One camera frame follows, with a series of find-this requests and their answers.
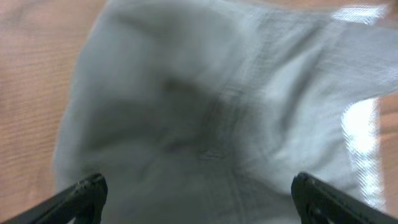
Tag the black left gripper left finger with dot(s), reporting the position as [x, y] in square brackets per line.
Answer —
[81, 203]

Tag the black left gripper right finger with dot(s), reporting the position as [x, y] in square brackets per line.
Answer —
[320, 203]

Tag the grey shorts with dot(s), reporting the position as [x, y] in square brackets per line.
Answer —
[204, 111]

